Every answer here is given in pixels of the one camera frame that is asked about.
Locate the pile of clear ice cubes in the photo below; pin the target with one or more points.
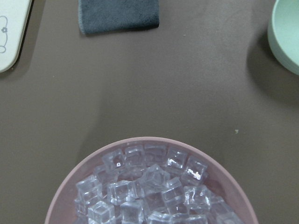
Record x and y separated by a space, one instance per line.
150 184

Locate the pink bowl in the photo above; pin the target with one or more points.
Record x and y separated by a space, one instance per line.
62 207

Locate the grey folded cloth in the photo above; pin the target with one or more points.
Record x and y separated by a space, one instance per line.
101 16

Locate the mint green bowl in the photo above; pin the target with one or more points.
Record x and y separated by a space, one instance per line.
283 33

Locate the cream rectangular tray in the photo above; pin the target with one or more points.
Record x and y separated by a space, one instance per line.
13 20

